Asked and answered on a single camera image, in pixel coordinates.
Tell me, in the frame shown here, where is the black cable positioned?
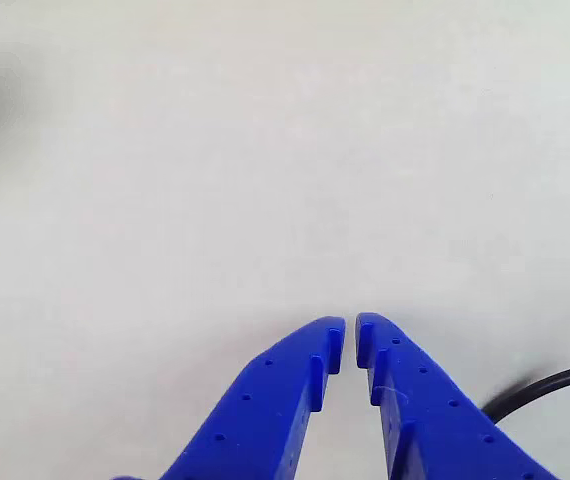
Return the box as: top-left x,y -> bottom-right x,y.
479,359 -> 570,419

